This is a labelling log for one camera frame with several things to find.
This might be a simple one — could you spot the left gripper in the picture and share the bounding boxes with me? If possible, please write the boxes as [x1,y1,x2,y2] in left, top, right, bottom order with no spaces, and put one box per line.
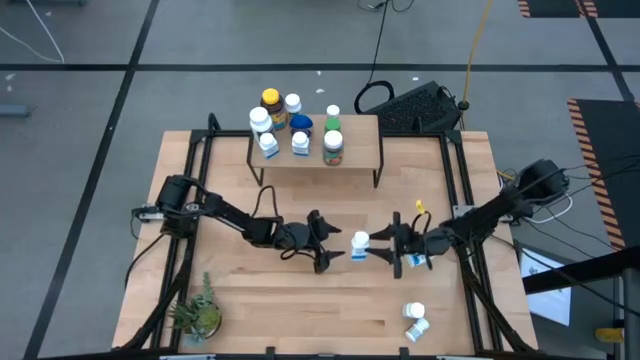
[274,209,346,275]

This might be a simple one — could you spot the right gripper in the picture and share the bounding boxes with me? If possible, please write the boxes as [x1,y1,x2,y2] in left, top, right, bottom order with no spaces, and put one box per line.
[368,212,454,280]

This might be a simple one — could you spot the clear gummies bottle white cap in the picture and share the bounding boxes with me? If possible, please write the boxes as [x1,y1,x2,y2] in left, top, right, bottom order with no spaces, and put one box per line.
[322,129,345,167]

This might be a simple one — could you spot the blue-capped vitamin bottle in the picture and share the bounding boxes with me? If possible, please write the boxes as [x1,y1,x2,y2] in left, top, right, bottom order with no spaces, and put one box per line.
[288,113,315,139]

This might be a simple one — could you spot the large white pill bottle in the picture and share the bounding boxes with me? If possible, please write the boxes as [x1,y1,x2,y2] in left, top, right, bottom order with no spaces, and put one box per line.
[248,106,275,146]

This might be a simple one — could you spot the amber bottle yellow cap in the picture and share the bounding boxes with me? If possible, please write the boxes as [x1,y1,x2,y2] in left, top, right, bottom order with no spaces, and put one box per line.
[259,88,289,131]

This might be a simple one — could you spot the wooden shelf black metal legs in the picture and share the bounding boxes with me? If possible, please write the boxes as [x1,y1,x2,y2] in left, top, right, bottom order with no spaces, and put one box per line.
[246,107,385,189]

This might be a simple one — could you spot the black perforated computer case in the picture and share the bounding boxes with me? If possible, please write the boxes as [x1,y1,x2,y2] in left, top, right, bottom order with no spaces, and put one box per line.
[367,79,464,134]

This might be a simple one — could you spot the green succulent plant in pot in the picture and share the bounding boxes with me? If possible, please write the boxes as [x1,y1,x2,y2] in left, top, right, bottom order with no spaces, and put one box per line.
[167,271,224,346]

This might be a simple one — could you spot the white paper sheet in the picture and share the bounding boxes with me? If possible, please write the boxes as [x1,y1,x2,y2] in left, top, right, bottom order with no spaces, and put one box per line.
[519,248,573,327]

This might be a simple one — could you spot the black metal beam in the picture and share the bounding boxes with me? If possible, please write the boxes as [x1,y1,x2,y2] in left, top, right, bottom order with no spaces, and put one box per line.
[522,244,640,296]

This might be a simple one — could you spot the yellow floor object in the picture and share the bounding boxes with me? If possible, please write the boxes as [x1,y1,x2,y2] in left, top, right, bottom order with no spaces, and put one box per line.
[594,327,626,345]

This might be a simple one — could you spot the black mat hazard stripe edge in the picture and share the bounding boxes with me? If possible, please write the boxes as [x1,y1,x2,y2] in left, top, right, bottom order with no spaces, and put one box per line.
[567,98,640,251]
[517,0,640,20]

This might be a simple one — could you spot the grey floor block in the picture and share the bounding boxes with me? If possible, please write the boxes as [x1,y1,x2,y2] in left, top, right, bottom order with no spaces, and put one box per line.
[0,103,34,119]

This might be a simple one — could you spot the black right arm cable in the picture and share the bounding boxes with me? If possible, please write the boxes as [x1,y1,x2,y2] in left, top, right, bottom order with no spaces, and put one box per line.
[409,211,433,239]

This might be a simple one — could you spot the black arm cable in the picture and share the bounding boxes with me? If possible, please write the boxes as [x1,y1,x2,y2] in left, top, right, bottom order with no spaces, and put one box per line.
[409,211,433,239]
[251,184,282,224]

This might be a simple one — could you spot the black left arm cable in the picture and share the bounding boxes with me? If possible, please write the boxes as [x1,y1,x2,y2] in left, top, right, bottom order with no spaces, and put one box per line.
[251,184,282,224]

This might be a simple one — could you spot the black metal rig frame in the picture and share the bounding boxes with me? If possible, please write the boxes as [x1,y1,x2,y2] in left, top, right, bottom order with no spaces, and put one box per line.
[112,112,539,356]

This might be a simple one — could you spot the white looped cable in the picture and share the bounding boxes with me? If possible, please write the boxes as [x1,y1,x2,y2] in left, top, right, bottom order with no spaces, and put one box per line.
[524,194,574,225]

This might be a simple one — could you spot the black floor cable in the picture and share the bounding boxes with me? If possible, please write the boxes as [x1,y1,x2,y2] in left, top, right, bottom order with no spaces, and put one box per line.
[122,230,171,291]

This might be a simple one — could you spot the black hanging cable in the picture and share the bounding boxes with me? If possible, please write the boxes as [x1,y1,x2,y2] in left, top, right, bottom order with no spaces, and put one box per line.
[353,0,396,115]

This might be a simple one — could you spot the yellow hanging cable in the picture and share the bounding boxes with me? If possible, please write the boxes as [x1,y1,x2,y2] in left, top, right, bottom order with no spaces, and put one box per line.
[462,0,496,105]

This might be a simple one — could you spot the grey metal post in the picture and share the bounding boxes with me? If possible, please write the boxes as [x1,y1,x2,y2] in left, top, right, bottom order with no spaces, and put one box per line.
[619,269,640,360]

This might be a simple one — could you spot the white floor cable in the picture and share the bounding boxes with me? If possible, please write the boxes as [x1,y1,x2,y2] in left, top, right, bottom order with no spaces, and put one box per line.
[0,0,66,64]

